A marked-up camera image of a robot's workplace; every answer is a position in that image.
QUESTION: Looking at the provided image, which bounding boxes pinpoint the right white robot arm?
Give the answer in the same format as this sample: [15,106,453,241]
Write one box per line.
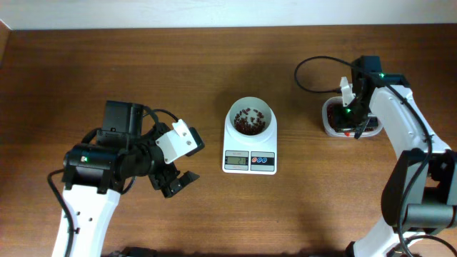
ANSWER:
[340,56,456,256]

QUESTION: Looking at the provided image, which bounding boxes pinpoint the red beans in bowl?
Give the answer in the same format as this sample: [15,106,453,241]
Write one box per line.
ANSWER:
[233,108,266,136]

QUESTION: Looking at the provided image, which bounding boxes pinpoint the white round bowl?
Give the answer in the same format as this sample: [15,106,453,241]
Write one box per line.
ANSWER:
[225,96,273,136]

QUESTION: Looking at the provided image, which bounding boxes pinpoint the white digital kitchen scale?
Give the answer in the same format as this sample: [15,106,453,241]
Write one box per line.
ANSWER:
[221,112,278,175]

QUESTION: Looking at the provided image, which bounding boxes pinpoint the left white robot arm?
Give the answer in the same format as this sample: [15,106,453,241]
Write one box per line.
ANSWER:
[47,101,204,256]

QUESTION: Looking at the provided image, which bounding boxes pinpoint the red beans in container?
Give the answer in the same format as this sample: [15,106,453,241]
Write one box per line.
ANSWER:
[326,103,379,132]

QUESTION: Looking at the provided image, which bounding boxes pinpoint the clear plastic bean container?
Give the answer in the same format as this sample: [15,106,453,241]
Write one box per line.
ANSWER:
[322,96,383,138]

